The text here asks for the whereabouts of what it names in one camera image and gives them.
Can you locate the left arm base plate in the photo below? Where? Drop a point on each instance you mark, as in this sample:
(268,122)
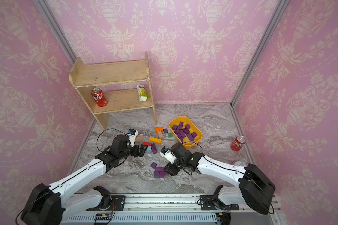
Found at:
(115,202)

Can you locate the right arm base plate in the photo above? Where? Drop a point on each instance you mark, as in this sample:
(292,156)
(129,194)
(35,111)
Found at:
(209,203)

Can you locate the yellow plastic storage bin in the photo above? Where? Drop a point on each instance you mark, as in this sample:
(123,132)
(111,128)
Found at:
(184,135)

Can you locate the tan wood brick left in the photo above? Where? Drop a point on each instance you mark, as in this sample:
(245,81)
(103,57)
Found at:
(139,138)

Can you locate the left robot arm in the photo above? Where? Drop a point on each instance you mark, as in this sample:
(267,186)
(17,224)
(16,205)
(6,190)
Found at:
(54,203)

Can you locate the red cola can on shelf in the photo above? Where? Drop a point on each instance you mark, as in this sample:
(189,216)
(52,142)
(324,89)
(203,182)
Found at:
(99,97)

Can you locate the aluminium front rail frame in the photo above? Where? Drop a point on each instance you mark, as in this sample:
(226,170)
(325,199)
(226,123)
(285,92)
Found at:
(172,209)

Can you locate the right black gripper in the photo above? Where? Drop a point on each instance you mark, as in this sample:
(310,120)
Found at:
(171,169)

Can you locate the tan wood brick upright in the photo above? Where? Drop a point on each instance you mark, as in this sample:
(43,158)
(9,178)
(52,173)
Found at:
(160,135)

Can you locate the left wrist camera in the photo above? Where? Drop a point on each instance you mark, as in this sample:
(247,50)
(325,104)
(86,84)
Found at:
(132,134)

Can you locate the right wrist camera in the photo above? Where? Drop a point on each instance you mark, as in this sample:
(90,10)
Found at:
(168,154)

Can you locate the red flat brick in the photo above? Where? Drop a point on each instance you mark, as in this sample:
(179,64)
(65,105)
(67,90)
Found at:
(147,143)

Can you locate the wooden two-tier shelf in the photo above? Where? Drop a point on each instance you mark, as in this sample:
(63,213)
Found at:
(86,77)

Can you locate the purple brick cluster bottom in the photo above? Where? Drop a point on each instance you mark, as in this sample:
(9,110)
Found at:
(159,172)

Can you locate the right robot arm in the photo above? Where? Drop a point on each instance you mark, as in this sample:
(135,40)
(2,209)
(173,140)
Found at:
(249,185)

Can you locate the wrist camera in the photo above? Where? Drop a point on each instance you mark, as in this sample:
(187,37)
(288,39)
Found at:
(168,154)
(132,134)

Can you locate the yellow long brick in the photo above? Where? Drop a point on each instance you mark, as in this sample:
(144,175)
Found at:
(155,140)

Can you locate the green white juice carton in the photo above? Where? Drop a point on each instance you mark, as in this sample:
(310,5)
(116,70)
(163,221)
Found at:
(142,93)

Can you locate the red cola can on table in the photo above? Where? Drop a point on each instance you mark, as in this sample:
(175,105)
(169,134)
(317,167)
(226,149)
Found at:
(238,143)

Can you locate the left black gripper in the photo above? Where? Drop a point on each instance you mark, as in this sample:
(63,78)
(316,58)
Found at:
(137,153)

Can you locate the purple wedge brick pair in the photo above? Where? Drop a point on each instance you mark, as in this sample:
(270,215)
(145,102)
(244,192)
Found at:
(153,148)

